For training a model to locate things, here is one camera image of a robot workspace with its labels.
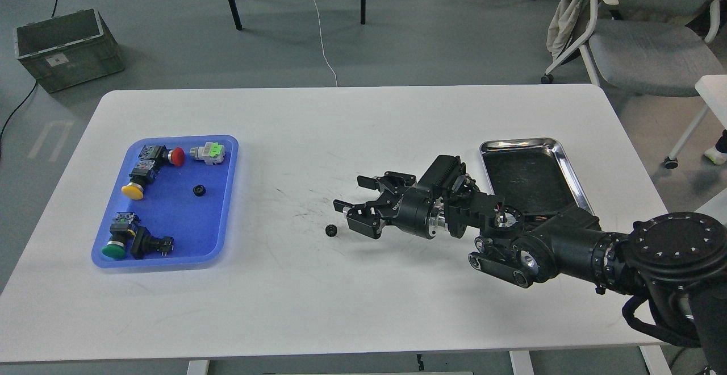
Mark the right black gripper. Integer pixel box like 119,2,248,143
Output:
333,171,446,240

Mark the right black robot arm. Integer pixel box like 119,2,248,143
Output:
333,155,726,374

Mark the silver metal tray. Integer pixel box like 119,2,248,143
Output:
479,137,593,214

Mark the blue plastic tray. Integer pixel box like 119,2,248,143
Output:
91,135,239,269

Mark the grey office chair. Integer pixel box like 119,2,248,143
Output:
541,0,725,97

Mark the grey green storage crate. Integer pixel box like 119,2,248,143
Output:
14,9,126,94

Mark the grey green switch module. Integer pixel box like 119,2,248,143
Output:
189,141,225,165

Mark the red push button switch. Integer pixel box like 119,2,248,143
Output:
138,145,185,167

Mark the yellow push button switch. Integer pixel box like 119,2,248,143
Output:
120,159,158,201

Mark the black switch component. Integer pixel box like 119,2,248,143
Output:
130,227,174,260

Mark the green push button switch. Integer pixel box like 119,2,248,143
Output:
101,212,140,260

